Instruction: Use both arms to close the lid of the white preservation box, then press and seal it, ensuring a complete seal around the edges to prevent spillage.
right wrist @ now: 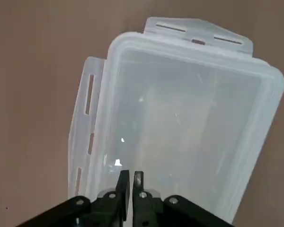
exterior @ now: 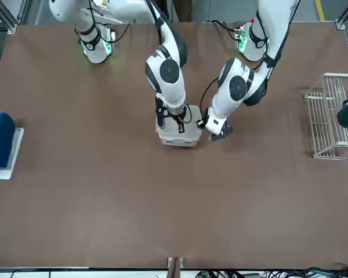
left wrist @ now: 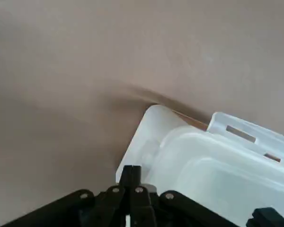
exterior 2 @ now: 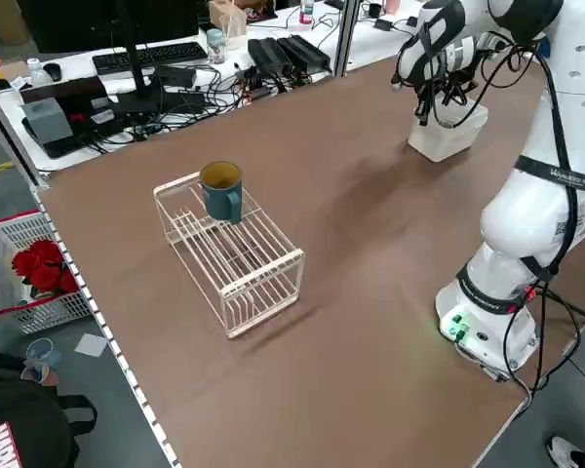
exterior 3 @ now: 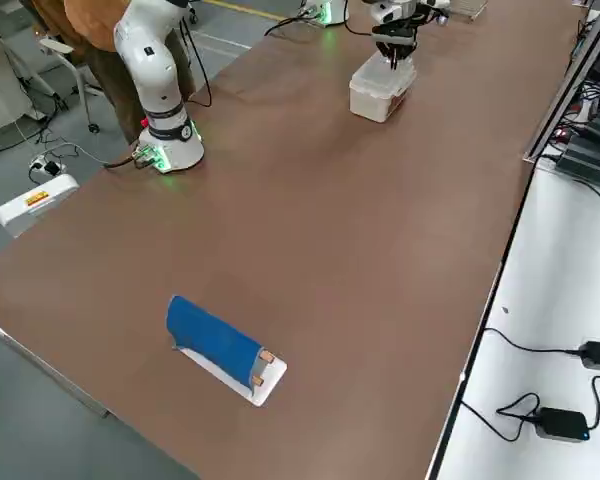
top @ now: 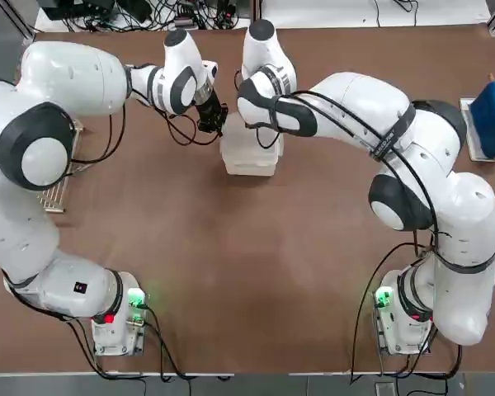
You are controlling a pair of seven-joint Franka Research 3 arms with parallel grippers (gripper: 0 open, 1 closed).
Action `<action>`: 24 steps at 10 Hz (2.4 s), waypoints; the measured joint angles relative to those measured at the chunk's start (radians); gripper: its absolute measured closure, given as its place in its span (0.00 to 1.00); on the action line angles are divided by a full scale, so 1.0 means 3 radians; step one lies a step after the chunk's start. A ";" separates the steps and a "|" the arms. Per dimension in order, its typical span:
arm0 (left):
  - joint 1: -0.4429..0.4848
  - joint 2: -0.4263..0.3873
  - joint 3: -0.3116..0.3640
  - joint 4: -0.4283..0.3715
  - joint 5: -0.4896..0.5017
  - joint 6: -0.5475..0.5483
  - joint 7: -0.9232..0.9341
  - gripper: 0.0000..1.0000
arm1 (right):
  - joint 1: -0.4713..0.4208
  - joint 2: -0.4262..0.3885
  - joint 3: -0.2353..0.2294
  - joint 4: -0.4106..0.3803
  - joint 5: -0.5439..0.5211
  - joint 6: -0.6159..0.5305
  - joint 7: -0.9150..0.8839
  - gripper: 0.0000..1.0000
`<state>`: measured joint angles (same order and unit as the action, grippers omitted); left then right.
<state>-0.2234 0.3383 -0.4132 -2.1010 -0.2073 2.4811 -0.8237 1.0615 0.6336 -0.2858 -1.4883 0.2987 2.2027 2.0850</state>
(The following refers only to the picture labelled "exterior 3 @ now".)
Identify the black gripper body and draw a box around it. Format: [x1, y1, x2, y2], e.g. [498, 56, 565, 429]
[371, 17, 421, 47]

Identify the translucent box lid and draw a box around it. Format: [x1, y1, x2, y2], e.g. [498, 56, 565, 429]
[349, 52, 419, 100]

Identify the white controller box yellow label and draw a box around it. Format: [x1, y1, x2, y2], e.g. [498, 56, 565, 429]
[0, 173, 81, 239]

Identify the white side desk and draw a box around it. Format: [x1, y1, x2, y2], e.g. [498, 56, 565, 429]
[427, 159, 600, 480]

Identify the person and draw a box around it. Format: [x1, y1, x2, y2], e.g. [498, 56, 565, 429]
[17, 0, 197, 146]

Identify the blue rolled mat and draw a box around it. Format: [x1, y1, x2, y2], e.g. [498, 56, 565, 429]
[165, 294, 266, 391]

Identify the white flat tray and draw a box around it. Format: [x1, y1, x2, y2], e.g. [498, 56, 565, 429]
[172, 344, 288, 408]

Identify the white power strip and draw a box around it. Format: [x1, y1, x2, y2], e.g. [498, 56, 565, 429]
[28, 153, 67, 177]

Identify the white floor cabinet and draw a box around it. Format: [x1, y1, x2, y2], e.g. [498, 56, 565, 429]
[0, 0, 49, 142]

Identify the black adapter blue light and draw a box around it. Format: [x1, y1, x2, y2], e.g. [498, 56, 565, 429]
[533, 406, 592, 444]

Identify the white wire rack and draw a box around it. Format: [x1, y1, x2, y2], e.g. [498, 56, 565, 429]
[449, 0, 489, 22]

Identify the black arm base cable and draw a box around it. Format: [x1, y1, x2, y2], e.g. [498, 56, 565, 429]
[263, 15, 314, 37]
[102, 151, 149, 171]

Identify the white frame chair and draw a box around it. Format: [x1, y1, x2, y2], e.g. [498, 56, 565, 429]
[37, 37, 104, 135]

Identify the black adapter cable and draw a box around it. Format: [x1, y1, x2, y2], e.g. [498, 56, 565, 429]
[483, 327, 586, 355]

